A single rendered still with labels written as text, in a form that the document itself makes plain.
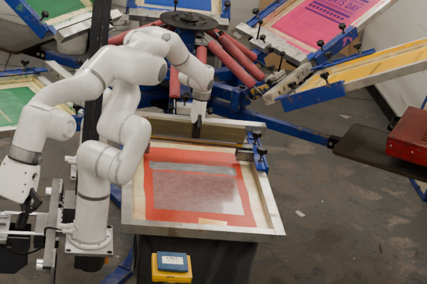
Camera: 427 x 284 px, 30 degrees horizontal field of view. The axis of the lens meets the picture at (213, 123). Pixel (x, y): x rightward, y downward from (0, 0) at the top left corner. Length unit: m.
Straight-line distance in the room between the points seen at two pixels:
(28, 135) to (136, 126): 0.37
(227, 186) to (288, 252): 1.54
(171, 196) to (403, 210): 2.63
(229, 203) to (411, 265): 2.00
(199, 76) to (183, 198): 0.47
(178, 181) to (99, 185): 0.91
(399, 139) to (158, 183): 1.10
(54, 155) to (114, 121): 3.14
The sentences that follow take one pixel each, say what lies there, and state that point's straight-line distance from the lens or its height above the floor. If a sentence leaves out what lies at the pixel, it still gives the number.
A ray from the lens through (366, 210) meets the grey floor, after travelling 5.30.
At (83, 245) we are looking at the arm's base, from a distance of 2.37.
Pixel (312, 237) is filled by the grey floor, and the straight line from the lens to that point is 4.85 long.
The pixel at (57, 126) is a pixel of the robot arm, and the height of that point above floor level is 1.60.
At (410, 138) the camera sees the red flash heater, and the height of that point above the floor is 1.10.
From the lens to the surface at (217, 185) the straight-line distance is 3.18.
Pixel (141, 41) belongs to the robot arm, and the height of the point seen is 1.58.
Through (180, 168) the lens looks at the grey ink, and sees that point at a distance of 3.26.
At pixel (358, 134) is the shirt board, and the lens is 3.92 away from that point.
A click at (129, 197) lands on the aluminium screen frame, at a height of 0.99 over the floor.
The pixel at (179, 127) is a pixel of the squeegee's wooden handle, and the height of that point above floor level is 1.11.
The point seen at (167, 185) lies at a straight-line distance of 3.13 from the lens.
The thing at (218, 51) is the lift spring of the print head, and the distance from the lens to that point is 3.88.
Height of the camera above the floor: 2.44
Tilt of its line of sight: 24 degrees down
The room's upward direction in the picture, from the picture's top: 9 degrees clockwise
